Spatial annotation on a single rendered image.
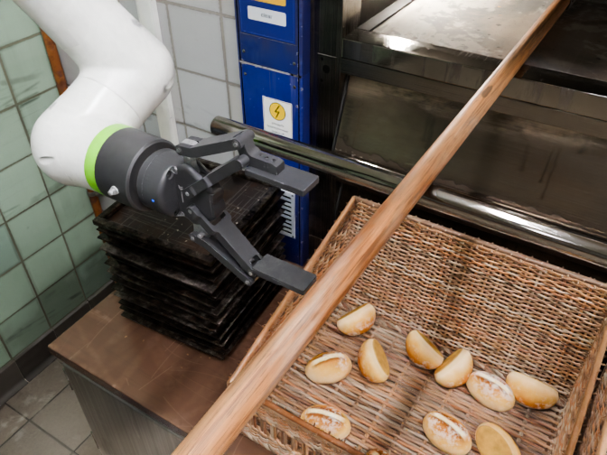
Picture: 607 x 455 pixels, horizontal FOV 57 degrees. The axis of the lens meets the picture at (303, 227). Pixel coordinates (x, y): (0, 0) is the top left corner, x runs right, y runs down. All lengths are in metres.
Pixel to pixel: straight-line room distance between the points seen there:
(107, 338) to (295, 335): 0.92
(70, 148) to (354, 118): 0.63
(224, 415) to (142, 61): 0.49
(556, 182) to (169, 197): 0.70
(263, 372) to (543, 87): 0.72
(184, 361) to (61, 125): 0.68
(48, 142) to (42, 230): 1.18
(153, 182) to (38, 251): 1.31
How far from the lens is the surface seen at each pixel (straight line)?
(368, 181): 0.74
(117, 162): 0.68
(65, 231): 1.98
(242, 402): 0.46
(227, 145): 0.57
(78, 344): 1.38
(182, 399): 1.23
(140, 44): 0.79
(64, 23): 0.77
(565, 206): 1.11
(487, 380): 1.20
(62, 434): 1.97
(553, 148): 1.09
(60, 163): 0.75
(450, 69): 1.06
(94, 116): 0.76
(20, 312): 2.01
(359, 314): 1.25
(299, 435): 1.03
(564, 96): 1.03
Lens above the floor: 1.58
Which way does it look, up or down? 40 degrees down
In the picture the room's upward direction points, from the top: straight up
